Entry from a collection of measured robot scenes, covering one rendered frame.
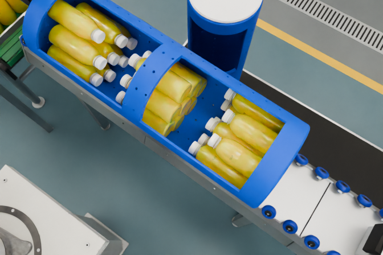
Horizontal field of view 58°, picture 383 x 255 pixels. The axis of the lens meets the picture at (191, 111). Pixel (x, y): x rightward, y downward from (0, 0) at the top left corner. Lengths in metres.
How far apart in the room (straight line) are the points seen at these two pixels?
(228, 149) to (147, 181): 1.20
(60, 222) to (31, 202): 0.11
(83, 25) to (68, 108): 1.28
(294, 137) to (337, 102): 1.53
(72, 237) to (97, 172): 1.14
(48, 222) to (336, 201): 0.88
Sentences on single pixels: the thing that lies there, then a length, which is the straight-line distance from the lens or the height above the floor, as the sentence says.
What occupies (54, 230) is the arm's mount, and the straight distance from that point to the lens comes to 1.09.
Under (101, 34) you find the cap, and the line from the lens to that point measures 1.12.
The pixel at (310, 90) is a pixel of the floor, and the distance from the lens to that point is 2.40.
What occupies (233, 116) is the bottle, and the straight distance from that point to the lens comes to 1.00.
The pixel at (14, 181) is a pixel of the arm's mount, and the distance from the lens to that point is 1.16.
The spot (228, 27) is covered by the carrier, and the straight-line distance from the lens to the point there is 1.30.
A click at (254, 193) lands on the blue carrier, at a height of 1.16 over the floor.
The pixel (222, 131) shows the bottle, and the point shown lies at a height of 1.09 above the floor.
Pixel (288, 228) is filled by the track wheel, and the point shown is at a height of 0.97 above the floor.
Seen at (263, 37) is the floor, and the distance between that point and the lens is 2.51.
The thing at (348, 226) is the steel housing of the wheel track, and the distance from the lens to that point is 1.25.
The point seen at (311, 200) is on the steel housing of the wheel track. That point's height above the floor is 0.93.
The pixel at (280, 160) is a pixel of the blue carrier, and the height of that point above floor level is 1.23.
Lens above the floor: 2.07
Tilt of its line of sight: 69 degrees down
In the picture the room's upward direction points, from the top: straight up
